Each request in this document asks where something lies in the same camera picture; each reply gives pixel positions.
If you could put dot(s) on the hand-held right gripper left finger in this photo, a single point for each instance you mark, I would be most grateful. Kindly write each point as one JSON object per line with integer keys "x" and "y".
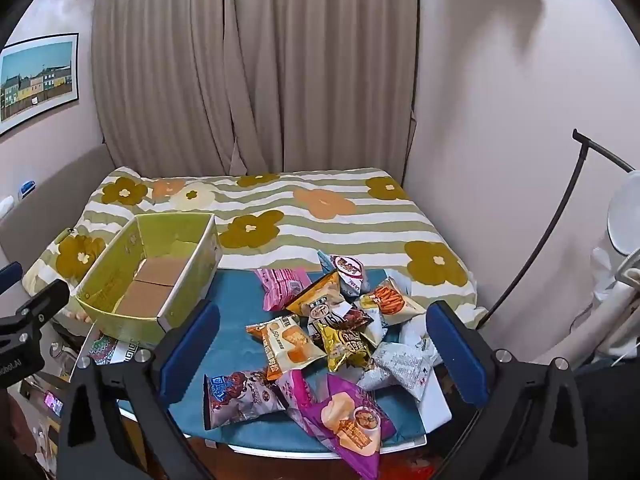
{"x": 192, "y": 345}

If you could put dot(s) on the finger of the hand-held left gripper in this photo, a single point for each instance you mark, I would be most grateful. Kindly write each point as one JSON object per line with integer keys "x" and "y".
{"x": 10, "y": 276}
{"x": 42, "y": 305}

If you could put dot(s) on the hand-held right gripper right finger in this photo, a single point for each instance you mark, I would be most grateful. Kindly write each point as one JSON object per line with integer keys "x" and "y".
{"x": 457, "y": 355}

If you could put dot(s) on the pale white snack packet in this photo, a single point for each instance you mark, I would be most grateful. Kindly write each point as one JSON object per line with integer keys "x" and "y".
{"x": 415, "y": 332}

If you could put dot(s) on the silver white snack packet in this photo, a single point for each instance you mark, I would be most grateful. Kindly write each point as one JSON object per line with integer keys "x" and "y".
{"x": 400, "y": 367}

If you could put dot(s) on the red blue snack packet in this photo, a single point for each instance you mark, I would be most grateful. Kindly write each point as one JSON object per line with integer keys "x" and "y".
{"x": 235, "y": 395}

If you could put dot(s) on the green cardboard box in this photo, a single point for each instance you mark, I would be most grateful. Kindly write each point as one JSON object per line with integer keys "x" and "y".
{"x": 195, "y": 265}

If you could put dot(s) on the orange sticks snack packet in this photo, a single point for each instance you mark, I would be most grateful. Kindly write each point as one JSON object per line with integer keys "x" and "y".
{"x": 390, "y": 300}

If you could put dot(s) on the cream cake packet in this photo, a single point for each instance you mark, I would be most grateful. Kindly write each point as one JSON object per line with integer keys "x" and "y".
{"x": 287, "y": 347}

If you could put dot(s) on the pink snack packet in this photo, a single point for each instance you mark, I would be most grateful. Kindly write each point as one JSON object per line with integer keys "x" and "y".
{"x": 280, "y": 285}

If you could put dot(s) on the dark brown snack packet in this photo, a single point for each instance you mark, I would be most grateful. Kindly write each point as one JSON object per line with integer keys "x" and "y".
{"x": 352, "y": 317}

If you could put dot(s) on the gold snack packet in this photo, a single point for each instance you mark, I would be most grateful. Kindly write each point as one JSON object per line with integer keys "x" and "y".
{"x": 345, "y": 347}

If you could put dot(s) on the magenta white snack packet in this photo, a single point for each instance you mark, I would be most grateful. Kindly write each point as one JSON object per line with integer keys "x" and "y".
{"x": 297, "y": 390}

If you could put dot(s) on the purple cake packet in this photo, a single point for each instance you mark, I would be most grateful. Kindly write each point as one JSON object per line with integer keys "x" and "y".
{"x": 350, "y": 420}

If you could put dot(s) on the yellow chip packet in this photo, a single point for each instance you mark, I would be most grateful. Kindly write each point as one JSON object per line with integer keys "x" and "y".
{"x": 312, "y": 297}

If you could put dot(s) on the white red-label snack packet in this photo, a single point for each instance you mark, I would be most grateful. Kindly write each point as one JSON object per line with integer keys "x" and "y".
{"x": 350, "y": 270}

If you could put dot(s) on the teal patterned cloth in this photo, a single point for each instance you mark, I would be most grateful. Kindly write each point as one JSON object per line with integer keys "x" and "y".
{"x": 235, "y": 310}

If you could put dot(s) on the small blue object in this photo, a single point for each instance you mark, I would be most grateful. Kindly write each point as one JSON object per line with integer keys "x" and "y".
{"x": 26, "y": 189}

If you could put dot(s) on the grey headboard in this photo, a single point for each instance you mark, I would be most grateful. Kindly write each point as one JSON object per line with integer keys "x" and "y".
{"x": 60, "y": 185}

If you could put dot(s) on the white cloth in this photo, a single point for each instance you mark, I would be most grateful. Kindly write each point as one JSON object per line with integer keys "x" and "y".
{"x": 605, "y": 300}

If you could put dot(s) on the black curved stand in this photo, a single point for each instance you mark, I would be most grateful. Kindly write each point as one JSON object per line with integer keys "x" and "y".
{"x": 560, "y": 215}

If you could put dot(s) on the floral striped blanket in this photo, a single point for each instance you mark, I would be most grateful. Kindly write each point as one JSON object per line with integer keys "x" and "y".
{"x": 325, "y": 220}

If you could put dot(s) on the white round object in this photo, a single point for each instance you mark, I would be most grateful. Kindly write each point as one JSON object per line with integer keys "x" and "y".
{"x": 625, "y": 215}

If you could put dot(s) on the beige curtain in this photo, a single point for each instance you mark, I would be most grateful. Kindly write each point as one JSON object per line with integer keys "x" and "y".
{"x": 250, "y": 60}

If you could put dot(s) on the white wall socket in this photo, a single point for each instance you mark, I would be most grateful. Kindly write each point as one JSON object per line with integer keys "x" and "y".
{"x": 5, "y": 206}

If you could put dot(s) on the wall poster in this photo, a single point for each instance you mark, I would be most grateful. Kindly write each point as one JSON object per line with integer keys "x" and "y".
{"x": 37, "y": 80}

